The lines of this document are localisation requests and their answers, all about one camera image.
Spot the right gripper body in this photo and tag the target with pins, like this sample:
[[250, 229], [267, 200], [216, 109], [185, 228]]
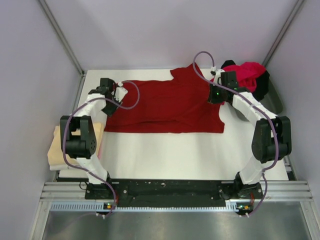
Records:
[[216, 95]]

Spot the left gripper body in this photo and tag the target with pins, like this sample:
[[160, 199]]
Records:
[[110, 109]]

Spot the dark red t shirt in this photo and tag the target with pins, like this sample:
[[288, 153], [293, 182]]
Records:
[[179, 105]]

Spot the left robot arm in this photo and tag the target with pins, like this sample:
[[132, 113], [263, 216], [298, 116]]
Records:
[[78, 140]]

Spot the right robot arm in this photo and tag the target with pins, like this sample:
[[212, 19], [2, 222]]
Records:
[[272, 139]]

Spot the bright red t shirt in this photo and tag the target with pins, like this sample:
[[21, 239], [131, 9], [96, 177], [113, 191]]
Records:
[[246, 73]]

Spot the black t shirt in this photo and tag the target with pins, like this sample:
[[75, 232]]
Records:
[[262, 86]]

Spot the grey plastic tray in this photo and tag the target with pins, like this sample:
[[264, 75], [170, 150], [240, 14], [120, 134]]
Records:
[[275, 100]]

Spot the folded beige t shirt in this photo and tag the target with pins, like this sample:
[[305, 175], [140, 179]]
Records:
[[55, 154]]

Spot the folded white t shirt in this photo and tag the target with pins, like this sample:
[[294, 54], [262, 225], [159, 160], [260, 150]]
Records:
[[60, 167]]

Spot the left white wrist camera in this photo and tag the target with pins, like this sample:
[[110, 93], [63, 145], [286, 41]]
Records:
[[120, 92]]

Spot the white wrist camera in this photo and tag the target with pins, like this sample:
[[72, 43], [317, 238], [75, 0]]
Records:
[[120, 92], [215, 71]]

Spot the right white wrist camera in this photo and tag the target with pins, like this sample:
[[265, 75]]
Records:
[[215, 71]]

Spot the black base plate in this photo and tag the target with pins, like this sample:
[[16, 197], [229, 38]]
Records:
[[171, 193]]

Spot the left aluminium corner post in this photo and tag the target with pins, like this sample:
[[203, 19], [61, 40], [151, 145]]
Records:
[[60, 35]]

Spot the aluminium corner post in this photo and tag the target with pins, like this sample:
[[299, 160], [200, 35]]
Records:
[[60, 35], [297, 7]]

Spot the aluminium front rail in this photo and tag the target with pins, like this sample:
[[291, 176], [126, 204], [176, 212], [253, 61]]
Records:
[[291, 191]]

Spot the grey slotted cable duct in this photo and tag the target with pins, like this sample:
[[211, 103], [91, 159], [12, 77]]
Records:
[[59, 206]]

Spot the right aluminium corner post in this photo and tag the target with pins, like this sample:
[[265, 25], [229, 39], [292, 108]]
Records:
[[297, 7]]

